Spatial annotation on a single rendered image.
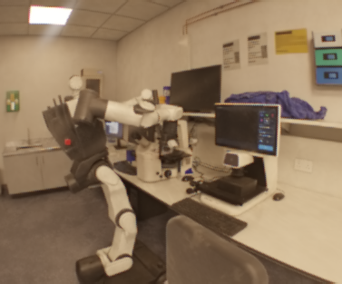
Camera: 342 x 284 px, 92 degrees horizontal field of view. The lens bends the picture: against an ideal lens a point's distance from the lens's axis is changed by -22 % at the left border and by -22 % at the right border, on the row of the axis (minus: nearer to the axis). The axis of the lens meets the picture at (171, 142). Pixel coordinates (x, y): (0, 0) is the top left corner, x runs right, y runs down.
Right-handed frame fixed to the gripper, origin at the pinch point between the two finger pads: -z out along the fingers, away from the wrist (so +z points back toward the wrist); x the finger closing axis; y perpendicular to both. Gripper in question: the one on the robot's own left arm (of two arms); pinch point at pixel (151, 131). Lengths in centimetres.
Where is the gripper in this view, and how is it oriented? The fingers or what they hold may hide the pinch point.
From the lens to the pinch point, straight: 137.9
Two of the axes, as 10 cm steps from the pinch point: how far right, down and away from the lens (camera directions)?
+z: -1.5, -9.9, -0.1
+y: -6.9, 0.9, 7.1
